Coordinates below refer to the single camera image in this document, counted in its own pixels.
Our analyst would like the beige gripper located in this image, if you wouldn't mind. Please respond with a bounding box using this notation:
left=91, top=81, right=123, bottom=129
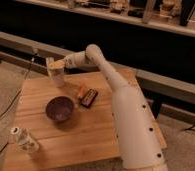
left=46, top=57, right=65, bottom=76

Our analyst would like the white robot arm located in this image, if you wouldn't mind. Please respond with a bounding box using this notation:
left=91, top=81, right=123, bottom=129
left=46, top=44, right=168, bottom=171

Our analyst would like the dark purple ceramic cup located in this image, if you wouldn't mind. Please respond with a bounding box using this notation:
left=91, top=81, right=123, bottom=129
left=45, top=96, right=74, bottom=122

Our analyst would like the orange small object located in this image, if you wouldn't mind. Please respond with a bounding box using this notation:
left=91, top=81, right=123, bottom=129
left=77, top=83, right=86, bottom=99

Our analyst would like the black rectangular box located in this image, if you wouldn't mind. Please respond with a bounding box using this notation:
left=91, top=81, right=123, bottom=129
left=80, top=89, right=98, bottom=108

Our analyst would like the clear plastic bottle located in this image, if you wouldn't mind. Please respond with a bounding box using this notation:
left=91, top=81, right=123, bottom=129
left=11, top=127, right=39, bottom=153

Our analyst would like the wooden shelf with clutter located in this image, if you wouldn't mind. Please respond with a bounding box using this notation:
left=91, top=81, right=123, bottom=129
left=17, top=0, right=195, bottom=38

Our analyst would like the black cable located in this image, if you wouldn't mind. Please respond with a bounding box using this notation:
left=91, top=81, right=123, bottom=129
left=0, top=53, right=38, bottom=164

